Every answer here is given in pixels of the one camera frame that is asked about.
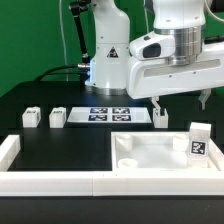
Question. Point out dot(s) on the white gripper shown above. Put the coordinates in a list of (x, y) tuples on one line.
[(149, 74)]

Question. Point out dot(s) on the white square tabletop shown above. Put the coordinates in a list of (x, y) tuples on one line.
[(160, 151)]

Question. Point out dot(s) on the white marker base plate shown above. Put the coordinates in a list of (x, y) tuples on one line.
[(112, 115)]

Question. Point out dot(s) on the white U-shaped fence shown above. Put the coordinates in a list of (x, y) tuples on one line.
[(103, 183)]

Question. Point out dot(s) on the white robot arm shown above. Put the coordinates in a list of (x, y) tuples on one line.
[(172, 58)]

